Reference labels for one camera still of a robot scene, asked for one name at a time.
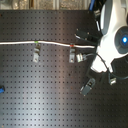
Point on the grey camera module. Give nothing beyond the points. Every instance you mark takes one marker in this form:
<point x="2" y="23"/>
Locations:
<point x="87" y="87"/>

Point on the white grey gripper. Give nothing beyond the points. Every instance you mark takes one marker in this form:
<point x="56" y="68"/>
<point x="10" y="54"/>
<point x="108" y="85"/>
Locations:
<point x="102" y="61"/>

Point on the black perforated breadboard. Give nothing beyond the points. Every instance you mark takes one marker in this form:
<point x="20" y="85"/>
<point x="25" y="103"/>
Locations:
<point x="47" y="94"/>

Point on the grey clip red top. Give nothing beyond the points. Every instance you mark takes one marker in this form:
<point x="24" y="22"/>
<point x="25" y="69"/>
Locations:
<point x="72" y="54"/>

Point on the grey clip green top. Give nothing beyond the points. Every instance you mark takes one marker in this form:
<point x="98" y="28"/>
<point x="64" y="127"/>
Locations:
<point x="36" y="52"/>

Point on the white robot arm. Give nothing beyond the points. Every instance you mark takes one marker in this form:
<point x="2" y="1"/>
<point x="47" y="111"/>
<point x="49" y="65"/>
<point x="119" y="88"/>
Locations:
<point x="114" y="41"/>

